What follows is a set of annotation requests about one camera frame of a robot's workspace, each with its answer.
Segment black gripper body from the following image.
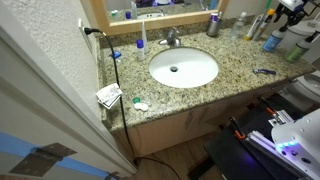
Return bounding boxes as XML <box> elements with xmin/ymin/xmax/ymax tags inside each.
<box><xmin>279</xmin><ymin>0</ymin><xmax>306</xmax><ymax>14</ymax></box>

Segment blue soap pump bottle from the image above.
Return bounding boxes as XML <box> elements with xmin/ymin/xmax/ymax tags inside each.
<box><xmin>262</xmin><ymin>25</ymin><xmax>290</xmax><ymax>53</ymax></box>

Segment green soap pump bottle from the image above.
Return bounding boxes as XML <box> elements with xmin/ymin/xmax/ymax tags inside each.
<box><xmin>283</xmin><ymin>30</ymin><xmax>320</xmax><ymax>64</ymax></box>

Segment white oval sink basin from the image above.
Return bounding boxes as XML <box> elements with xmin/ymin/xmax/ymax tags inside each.
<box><xmin>148</xmin><ymin>47</ymin><xmax>220</xmax><ymax>89</ymax></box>

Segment sunscreen spray can orange cap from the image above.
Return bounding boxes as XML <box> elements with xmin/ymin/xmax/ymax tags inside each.
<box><xmin>253</xmin><ymin>8</ymin><xmax>277</xmax><ymax>42</ymax></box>

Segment white lotion tube yellow cap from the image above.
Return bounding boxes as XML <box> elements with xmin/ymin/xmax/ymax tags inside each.
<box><xmin>244</xmin><ymin>13</ymin><xmax>265</xmax><ymax>42</ymax></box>

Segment clear plastic water bottle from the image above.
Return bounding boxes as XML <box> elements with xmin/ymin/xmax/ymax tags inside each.
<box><xmin>230</xmin><ymin>11</ymin><xmax>248</xmax><ymax>39</ymax></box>

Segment blue razor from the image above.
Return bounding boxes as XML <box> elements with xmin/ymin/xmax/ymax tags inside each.
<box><xmin>252</xmin><ymin>68</ymin><xmax>278</xmax><ymax>76</ymax></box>

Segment metal toothbrush cup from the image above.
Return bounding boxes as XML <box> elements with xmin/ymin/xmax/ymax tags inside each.
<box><xmin>206</xmin><ymin>13</ymin><xmax>224</xmax><ymax>38</ymax></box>

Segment white toilet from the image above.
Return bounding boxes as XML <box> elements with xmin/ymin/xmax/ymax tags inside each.
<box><xmin>279</xmin><ymin>13</ymin><xmax>320</xmax><ymax>113</ymax></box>

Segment black orange clamp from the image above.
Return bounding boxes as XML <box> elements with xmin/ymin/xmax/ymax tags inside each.
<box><xmin>229</xmin><ymin>116</ymin><xmax>248</xmax><ymax>141</ymax></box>
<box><xmin>257</xmin><ymin>96</ymin><xmax>278</xmax><ymax>116</ymax></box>

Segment chrome faucet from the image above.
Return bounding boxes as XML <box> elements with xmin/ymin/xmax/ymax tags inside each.
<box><xmin>158</xmin><ymin>27</ymin><xmax>183</xmax><ymax>48</ymax></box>

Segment small white bottle blue cap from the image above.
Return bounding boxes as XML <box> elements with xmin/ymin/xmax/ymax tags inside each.
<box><xmin>136</xmin><ymin>38</ymin><xmax>147</xmax><ymax>62</ymax></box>

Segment black robot cart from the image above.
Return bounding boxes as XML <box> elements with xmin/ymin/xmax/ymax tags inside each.
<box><xmin>187</xmin><ymin>93</ymin><xmax>320</xmax><ymax>180</ymax></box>

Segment light wood vanity cabinet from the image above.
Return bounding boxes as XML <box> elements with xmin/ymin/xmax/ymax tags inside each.
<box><xmin>109</xmin><ymin>78</ymin><xmax>302</xmax><ymax>158</ymax></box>

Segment small blue plastic item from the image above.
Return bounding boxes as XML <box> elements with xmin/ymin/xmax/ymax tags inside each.
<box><xmin>109</xmin><ymin>49</ymin><xmax>123</xmax><ymax>61</ymax></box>

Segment wood framed mirror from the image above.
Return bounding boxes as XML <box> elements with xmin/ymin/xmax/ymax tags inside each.
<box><xmin>81</xmin><ymin>0</ymin><xmax>230</xmax><ymax>36</ymax></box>

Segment white paper cards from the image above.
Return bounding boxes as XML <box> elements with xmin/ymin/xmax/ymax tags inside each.
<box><xmin>95</xmin><ymin>82</ymin><xmax>124</xmax><ymax>110</ymax></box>

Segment white door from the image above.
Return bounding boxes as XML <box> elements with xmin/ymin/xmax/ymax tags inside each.
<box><xmin>0</xmin><ymin>0</ymin><xmax>138</xmax><ymax>180</ymax></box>

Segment metal door hinge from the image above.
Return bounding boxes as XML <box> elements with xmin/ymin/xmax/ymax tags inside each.
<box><xmin>8</xmin><ymin>142</ymin><xmax>78</xmax><ymax>177</ymax></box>

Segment blue tape strip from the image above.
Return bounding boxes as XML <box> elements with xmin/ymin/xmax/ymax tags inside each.
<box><xmin>0</xmin><ymin>130</ymin><xmax>110</xmax><ymax>178</ymax></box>

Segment metal cabinet door handle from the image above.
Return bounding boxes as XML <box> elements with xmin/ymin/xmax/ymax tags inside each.
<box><xmin>197</xmin><ymin>106</ymin><xmax>211</xmax><ymax>126</ymax></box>
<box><xmin>184</xmin><ymin>109</ymin><xmax>198</xmax><ymax>130</ymax></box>

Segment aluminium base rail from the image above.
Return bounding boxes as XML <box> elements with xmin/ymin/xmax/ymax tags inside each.
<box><xmin>245</xmin><ymin>109</ymin><xmax>303</xmax><ymax>175</ymax></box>

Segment black power cable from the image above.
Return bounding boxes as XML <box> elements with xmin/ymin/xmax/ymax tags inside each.
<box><xmin>83</xmin><ymin>26</ymin><xmax>183</xmax><ymax>180</ymax></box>

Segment white wall outlet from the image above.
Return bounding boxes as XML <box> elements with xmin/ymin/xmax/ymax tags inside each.
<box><xmin>78</xmin><ymin>18</ymin><xmax>93</xmax><ymax>51</ymax></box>

